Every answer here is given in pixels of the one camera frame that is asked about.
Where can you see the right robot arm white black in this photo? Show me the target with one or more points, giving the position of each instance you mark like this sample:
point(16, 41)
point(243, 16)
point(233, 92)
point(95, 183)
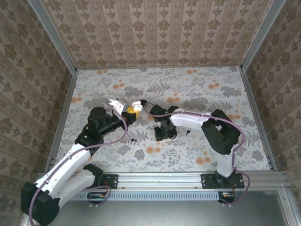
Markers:
point(188, 121)

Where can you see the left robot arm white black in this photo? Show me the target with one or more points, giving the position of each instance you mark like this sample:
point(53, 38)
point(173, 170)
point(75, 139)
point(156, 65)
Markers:
point(63, 162)

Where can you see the floral patterned table cover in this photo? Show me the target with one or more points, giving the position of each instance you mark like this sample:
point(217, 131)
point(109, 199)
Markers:
point(164, 77)

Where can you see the grey metal panel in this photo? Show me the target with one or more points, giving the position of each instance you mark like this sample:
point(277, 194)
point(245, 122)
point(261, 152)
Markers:
point(164, 214)

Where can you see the aluminium table side rail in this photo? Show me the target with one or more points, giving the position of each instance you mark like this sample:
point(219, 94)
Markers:
point(60, 122)
point(256, 113)

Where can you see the aluminium mounting rail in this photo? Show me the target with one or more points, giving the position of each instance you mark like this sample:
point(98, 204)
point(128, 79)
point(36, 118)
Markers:
point(160, 181)

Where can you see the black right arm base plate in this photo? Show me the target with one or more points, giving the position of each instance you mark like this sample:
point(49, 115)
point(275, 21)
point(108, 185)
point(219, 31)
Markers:
point(207, 181)

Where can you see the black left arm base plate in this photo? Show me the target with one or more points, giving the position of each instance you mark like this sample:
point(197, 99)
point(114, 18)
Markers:
point(110, 181)

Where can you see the aluminium frame post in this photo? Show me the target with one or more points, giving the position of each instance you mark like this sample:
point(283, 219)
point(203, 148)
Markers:
point(54, 37)
point(263, 35)

